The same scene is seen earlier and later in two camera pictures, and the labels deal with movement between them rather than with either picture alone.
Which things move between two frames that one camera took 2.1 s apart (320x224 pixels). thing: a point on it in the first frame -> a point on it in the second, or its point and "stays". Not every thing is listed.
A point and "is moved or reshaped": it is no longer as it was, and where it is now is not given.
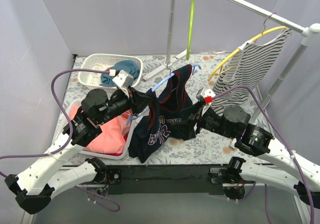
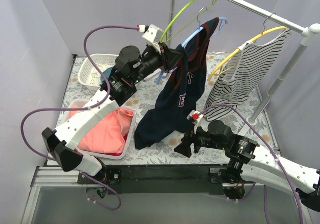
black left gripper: (133, 100) -> (165, 57)
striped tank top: (250, 65) stays
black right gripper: (199, 116) -> (192, 142)
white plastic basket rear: (103, 62) stays
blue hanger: (171, 74) -> (164, 72)
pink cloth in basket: (112, 139) stays
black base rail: (166, 179) stays
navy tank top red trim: (150, 131) is moved or reshaped
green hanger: (190, 25) -> (172, 18)
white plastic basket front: (68, 113) stays
